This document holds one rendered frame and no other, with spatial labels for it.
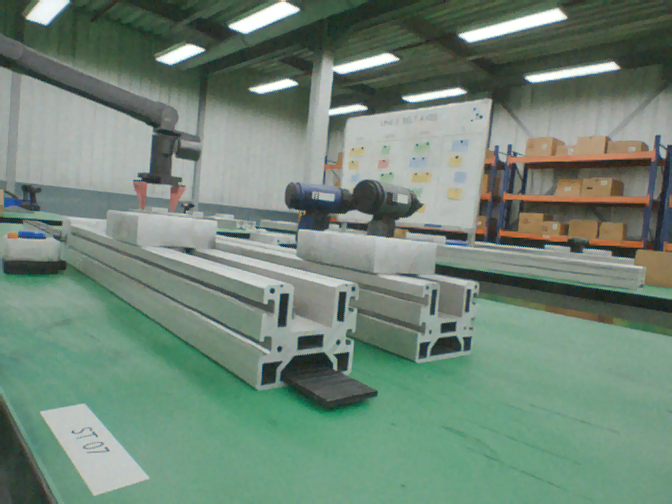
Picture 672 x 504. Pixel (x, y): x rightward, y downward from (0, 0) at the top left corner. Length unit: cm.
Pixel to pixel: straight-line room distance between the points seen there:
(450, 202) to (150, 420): 356
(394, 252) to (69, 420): 37
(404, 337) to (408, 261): 11
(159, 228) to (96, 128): 1207
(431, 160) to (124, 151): 993
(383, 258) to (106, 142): 1230
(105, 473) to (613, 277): 191
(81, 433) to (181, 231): 40
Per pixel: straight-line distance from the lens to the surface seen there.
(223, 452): 30
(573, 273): 207
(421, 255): 59
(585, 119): 1187
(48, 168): 1240
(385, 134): 433
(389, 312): 53
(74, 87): 133
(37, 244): 96
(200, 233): 69
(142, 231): 66
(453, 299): 56
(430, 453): 33
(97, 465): 30
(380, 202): 78
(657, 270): 246
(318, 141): 934
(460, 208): 376
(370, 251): 54
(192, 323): 50
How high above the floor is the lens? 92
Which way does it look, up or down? 3 degrees down
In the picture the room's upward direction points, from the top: 5 degrees clockwise
